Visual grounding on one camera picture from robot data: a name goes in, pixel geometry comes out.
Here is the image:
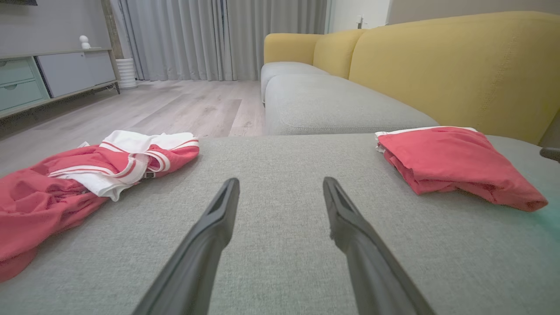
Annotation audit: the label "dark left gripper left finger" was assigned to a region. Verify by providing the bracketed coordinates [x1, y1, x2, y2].
[132, 177, 241, 315]

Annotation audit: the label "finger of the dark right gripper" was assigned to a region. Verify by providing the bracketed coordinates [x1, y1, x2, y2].
[539, 147, 560, 164]

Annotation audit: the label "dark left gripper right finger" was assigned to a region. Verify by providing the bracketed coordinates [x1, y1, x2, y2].
[323, 176, 437, 315]

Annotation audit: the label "red shorts with white stripe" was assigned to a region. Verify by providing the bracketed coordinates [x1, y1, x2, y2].
[374, 126, 549, 213]

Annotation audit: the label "red shirt with white sleeves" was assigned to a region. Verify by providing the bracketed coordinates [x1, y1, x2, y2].
[0, 130, 200, 283]

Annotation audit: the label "large grey sofa seat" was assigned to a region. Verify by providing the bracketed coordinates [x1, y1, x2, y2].
[0, 133, 560, 315]

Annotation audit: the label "large yellow sofa backrest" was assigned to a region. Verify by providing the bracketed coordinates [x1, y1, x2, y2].
[348, 11, 560, 145]

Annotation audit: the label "grey sofa side cushion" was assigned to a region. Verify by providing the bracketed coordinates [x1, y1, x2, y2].
[264, 74, 439, 136]

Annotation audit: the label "white ribbed vase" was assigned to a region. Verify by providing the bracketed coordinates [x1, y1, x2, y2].
[115, 58, 138, 90]

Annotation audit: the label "small grey sofa seat cushion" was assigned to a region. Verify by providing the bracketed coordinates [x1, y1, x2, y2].
[261, 61, 329, 105]

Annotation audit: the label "small yellow sofa backrest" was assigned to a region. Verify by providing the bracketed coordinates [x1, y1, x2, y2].
[312, 29, 369, 80]

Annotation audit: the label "grey curtain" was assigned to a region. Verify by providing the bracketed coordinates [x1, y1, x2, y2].
[225, 0, 329, 81]
[117, 0, 229, 82]

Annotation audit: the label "grey and green media cabinet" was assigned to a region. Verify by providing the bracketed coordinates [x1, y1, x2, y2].
[0, 46, 120, 120]

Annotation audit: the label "yellow sofa armrest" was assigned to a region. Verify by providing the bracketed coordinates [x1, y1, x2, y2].
[263, 33, 323, 66]

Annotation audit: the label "wooden wall post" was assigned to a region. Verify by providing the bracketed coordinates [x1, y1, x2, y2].
[101, 0, 124, 62]

